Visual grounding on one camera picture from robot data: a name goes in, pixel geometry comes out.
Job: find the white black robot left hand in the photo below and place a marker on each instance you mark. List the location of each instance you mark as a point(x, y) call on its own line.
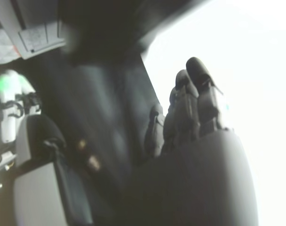
point(199, 183)

